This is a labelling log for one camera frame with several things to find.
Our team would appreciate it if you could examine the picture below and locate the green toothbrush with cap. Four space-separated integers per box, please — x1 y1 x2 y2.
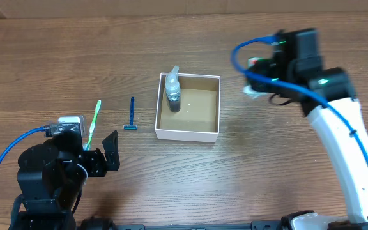
84 100 102 151

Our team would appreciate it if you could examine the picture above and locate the blue disposable razor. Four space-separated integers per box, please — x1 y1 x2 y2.
123 97 137 130

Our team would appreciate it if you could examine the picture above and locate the bottle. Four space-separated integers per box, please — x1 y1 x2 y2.
165 66 181 112

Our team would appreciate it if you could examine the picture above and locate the green soap packet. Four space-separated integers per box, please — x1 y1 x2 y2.
247 57 261 69

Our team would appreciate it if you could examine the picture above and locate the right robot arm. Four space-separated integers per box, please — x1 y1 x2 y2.
231 29 368 229

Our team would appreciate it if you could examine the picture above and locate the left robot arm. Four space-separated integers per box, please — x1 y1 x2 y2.
10 131 109 230

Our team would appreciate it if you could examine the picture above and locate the white cardboard box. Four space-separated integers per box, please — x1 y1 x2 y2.
155 73 221 142

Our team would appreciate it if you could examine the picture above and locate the right blue cable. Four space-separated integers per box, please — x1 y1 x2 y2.
230 35 368 205

